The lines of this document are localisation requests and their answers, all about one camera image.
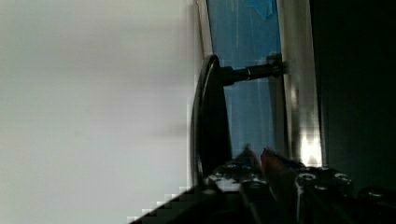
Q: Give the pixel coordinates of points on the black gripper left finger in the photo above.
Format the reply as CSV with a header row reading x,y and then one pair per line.
x,y
231,175

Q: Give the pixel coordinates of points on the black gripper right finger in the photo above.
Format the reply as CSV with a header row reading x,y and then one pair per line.
x,y
307,195

